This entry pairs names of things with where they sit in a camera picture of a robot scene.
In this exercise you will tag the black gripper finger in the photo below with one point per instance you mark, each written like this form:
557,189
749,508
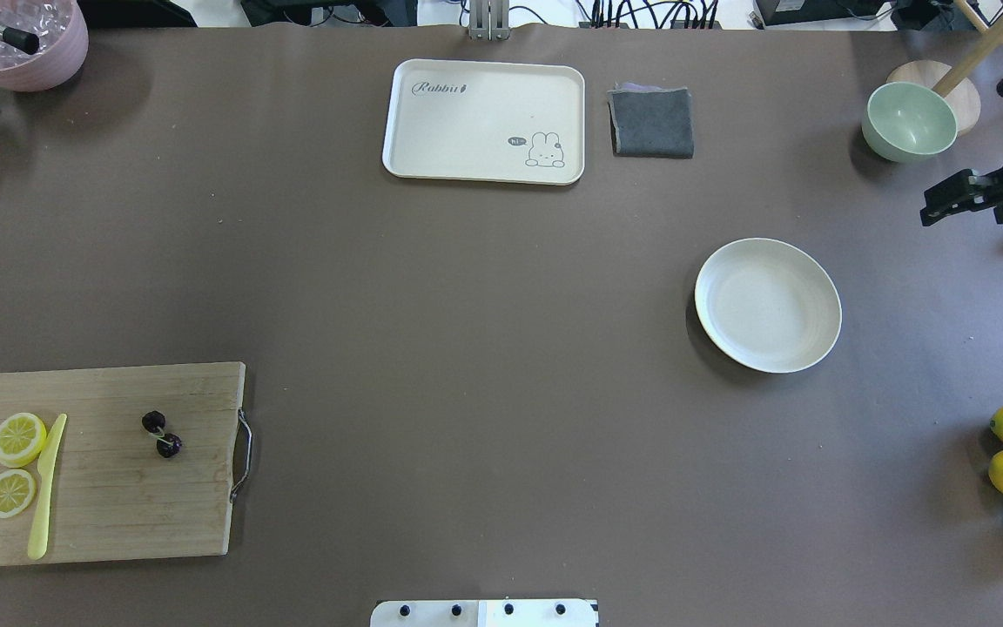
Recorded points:
964,191

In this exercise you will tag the cream rabbit tray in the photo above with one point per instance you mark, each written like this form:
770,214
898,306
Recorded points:
486,121

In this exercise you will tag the mint green bowl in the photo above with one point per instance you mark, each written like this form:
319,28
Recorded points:
905,123

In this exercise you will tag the wooden cup stand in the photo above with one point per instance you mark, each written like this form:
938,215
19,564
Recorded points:
953,83

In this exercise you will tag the cream round plate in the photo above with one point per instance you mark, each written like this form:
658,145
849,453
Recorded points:
768,305

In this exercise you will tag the grey folded cloth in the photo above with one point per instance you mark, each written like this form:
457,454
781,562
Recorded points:
651,122

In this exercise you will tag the bamboo cutting board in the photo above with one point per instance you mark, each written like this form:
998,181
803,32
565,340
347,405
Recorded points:
114,497

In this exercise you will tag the pink bowl with ice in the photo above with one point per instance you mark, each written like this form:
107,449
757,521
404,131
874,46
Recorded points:
64,44

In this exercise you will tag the lemon slice upper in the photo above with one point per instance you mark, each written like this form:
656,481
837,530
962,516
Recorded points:
22,438

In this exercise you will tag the lemon slice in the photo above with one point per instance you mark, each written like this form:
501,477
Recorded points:
22,438
18,488

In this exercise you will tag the yellow plastic knife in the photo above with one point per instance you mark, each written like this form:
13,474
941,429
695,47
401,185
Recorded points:
38,540

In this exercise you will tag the lemon slice lower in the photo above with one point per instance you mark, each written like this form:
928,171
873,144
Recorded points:
18,488

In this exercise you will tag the aluminium frame post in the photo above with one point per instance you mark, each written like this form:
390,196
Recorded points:
488,20

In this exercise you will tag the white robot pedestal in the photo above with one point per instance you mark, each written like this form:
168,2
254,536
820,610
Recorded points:
487,612

